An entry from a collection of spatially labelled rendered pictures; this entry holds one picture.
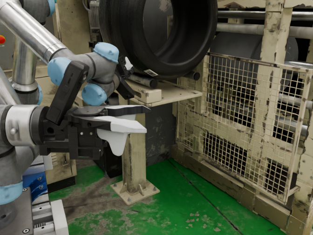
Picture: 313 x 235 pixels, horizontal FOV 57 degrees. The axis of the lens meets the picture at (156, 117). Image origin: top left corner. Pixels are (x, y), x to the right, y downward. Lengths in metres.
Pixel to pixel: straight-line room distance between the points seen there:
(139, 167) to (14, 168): 1.46
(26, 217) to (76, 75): 0.49
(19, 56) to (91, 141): 0.77
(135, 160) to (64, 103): 1.49
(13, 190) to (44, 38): 0.43
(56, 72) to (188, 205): 1.46
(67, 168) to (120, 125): 1.76
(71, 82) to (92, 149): 0.12
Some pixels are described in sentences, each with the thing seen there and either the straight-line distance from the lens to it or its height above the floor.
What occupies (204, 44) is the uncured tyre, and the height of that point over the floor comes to 1.06.
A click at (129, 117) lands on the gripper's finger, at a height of 1.04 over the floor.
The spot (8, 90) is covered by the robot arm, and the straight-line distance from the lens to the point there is 0.70.
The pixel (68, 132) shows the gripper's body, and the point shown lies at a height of 1.05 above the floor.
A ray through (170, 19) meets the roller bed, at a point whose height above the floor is 1.17.
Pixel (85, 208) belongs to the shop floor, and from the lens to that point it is 2.04.
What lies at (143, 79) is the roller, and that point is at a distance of 1.43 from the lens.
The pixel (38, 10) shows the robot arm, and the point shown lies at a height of 1.23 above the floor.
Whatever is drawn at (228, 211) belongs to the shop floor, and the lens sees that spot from 2.02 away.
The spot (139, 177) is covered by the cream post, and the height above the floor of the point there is 0.13.
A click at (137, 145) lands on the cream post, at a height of 0.39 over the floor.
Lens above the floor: 1.24
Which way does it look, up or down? 21 degrees down
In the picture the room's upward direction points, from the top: straight up
